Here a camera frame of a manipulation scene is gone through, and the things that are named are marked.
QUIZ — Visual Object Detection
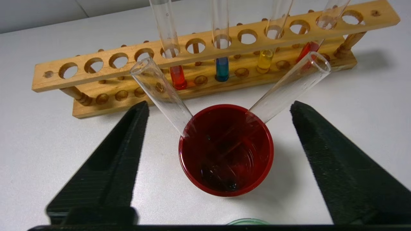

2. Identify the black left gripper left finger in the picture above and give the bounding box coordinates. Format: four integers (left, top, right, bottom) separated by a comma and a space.
46, 100, 150, 225

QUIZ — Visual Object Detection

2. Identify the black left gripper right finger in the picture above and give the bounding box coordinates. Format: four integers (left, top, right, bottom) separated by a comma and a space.
290, 100, 411, 225

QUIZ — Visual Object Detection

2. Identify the yellow pigment glass test tube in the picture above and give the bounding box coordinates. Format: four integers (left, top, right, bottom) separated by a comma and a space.
201, 51, 331, 175
256, 0, 293, 74

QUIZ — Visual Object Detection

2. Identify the wooden test tube rack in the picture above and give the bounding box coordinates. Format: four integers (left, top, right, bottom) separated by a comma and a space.
31, 0, 401, 119

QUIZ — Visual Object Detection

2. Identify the red pigment glass test tube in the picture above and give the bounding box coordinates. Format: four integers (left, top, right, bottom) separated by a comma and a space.
149, 0, 188, 90
295, 0, 351, 64

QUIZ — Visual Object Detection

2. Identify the dark red plastic cup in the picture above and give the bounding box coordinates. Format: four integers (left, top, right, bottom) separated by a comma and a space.
179, 104, 274, 197

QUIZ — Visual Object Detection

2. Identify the clear glass beaker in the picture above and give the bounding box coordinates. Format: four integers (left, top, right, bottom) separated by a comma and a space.
226, 218, 270, 225

